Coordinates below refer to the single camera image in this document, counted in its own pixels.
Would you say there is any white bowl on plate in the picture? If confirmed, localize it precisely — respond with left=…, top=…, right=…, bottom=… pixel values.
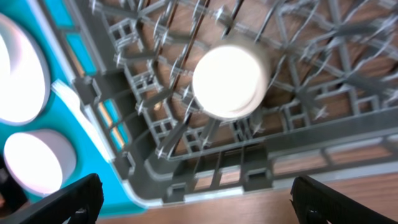
left=3, top=129, right=77, bottom=197

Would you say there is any white plastic fork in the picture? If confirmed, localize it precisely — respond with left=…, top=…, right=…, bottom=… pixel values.
left=51, top=80, right=115, bottom=163

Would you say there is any teal plastic tray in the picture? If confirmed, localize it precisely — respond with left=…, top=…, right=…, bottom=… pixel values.
left=1, top=0, right=146, bottom=217

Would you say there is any wooden chopstick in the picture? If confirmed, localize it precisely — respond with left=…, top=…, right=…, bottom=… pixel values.
left=68, top=44, right=117, bottom=127

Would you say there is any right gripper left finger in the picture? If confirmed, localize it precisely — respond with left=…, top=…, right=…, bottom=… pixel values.
left=1, top=173, right=104, bottom=224

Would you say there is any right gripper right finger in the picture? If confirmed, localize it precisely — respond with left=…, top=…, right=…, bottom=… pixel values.
left=290, top=175, right=397, bottom=224

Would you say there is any pink bowl with food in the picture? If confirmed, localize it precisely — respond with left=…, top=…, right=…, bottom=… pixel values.
left=1, top=14, right=51, bottom=126

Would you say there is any white plastic cup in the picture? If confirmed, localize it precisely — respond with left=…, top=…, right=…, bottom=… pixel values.
left=192, top=37, right=271, bottom=120

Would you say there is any grey plastic dish rack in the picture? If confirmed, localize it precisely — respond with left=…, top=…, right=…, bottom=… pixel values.
left=37, top=0, right=398, bottom=208

